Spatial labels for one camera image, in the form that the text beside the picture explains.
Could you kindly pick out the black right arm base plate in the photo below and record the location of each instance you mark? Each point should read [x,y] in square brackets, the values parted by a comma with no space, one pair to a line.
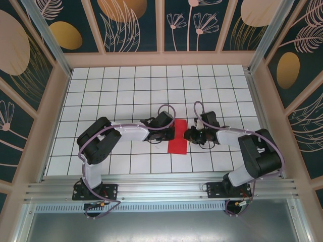
[214,190]

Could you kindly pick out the red paper sheet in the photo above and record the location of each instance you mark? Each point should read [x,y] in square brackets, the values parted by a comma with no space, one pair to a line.
[178,147]

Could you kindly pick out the aluminium corner post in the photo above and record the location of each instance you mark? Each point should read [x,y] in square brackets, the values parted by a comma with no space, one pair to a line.
[265,37]
[50,43]

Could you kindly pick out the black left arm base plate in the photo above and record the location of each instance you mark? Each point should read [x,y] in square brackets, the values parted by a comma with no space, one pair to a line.
[111,191]

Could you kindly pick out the wall panel gold oval feathers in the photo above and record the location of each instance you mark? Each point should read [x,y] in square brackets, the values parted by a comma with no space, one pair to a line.
[287,70]

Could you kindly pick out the wall panel with golden oval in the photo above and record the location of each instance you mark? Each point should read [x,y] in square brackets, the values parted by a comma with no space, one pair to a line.
[65,35]

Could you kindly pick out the wall panel with pink flowers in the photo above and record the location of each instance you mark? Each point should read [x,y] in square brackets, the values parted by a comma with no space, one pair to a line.
[191,25]

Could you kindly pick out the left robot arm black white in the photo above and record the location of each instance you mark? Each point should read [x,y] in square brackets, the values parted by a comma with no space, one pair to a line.
[133,132]

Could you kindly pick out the long aluminium mounting rail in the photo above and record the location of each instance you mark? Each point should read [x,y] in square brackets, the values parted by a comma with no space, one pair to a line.
[164,187]

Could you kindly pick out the wall panel with leaf outlines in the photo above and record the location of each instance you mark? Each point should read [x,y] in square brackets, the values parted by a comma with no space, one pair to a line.
[121,25]

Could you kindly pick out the wall panel pale leaf outlines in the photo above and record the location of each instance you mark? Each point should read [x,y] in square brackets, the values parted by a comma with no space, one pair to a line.
[308,131]

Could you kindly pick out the wall panel single flower outline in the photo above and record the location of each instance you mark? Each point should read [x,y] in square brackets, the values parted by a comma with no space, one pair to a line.
[10,131]

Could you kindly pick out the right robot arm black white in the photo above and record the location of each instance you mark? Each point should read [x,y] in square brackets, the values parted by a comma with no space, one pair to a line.
[227,137]

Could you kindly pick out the grey metal sheet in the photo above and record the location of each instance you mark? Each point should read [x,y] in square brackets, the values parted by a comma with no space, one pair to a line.
[164,227]

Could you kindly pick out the aluminium side rail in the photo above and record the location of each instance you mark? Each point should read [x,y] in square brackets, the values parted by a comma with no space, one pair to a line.
[265,121]

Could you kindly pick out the small board with yellow connector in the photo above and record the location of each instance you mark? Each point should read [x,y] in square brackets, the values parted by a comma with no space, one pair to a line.
[243,203]
[96,205]

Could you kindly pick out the wall panel with peach circle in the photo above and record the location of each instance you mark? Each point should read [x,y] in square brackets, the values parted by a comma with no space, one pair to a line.
[252,15]

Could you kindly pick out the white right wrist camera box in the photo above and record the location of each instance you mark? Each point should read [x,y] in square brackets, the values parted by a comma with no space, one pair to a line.
[199,124]

